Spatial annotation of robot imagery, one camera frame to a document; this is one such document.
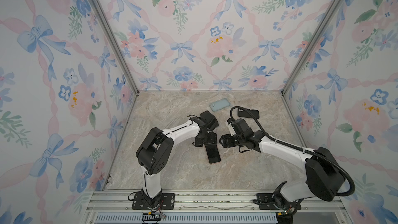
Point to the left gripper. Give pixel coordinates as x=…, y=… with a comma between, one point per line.
x=213, y=140

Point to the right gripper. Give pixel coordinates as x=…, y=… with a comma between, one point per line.
x=226, y=139

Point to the light blue phone case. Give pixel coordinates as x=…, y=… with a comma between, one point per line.
x=219, y=104

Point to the purple-edged black phone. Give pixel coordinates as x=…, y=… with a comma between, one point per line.
x=212, y=152

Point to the pink phone case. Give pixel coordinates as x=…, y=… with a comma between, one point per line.
x=213, y=161

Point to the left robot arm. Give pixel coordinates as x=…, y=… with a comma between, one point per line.
x=154, y=152

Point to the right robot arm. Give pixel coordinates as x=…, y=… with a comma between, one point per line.
x=323, y=179

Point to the black phone case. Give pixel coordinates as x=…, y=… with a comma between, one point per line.
x=248, y=113

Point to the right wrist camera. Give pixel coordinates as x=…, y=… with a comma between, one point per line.
x=230, y=127

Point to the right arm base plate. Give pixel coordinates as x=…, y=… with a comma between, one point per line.
x=267, y=201

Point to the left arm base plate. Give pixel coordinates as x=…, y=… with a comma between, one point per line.
x=163, y=201

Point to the aluminium rail frame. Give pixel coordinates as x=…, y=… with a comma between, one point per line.
x=190, y=207

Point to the left corner aluminium post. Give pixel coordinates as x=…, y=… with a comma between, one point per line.
x=104, y=23

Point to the corner aluminium post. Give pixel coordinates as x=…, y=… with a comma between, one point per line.
x=104, y=23
x=319, y=31

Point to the right corner aluminium post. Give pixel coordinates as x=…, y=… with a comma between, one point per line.
x=319, y=31

